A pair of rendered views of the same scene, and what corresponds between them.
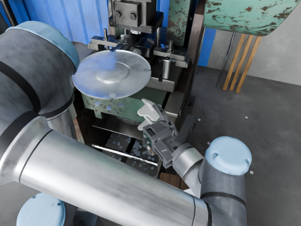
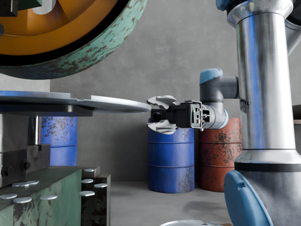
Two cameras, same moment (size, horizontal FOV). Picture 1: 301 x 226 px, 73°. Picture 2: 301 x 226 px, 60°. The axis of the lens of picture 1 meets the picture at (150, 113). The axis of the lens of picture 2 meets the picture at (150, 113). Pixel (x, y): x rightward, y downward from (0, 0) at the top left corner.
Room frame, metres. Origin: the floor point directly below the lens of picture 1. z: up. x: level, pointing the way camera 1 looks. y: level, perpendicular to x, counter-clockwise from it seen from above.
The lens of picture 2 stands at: (0.61, 0.63, 0.74)
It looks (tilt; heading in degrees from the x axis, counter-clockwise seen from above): 4 degrees up; 256
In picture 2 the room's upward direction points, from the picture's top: straight up
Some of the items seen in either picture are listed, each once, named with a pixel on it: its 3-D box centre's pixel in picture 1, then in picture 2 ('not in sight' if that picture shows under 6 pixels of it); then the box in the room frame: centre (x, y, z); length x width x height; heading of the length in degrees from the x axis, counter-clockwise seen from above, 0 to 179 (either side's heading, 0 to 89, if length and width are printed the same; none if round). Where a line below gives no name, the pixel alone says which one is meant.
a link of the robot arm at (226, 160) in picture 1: (222, 172); (216, 87); (0.19, -0.14, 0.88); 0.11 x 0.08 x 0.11; 168
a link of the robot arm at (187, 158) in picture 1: (187, 162); (199, 117); (0.27, -0.10, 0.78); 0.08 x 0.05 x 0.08; 126
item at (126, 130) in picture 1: (139, 110); not in sight; (0.91, 0.07, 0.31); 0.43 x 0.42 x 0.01; 74
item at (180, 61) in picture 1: (172, 51); not in sight; (0.85, -0.09, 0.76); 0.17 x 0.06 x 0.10; 74
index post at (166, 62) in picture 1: (166, 67); (34, 124); (0.73, -0.06, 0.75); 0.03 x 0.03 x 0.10; 74
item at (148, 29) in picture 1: (137, 22); not in sight; (0.90, 0.08, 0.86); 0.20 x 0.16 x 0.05; 74
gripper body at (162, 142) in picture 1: (165, 141); (188, 115); (0.33, -0.05, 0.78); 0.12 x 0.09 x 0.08; 36
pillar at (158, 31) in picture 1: (158, 32); not in sight; (0.94, -0.02, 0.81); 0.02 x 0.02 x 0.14
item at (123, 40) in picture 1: (136, 45); not in sight; (0.89, 0.08, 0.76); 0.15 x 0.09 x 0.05; 74
